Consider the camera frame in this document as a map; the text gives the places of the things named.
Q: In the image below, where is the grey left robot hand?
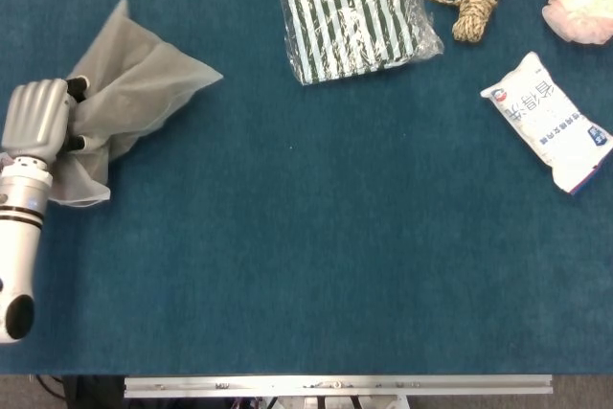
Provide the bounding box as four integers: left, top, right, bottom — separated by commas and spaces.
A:
0, 75, 93, 162

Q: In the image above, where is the frosted grey plastic bag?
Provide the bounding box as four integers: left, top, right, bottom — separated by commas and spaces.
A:
46, 0, 225, 210

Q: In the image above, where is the striped item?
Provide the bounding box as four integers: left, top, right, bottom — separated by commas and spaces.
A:
273, 0, 445, 87

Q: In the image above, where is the black base cover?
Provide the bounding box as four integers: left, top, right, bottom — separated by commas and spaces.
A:
61, 375, 126, 409

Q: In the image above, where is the white blue refill pouch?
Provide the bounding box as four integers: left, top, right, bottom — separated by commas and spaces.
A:
480, 51, 613, 196

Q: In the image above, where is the pink mesh bath puff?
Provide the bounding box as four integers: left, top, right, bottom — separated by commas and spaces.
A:
541, 0, 613, 45

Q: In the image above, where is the black cable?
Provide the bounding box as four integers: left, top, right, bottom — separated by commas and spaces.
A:
34, 374, 67, 401

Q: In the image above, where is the aluminium profile rail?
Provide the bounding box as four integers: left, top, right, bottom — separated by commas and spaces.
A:
123, 374, 554, 399

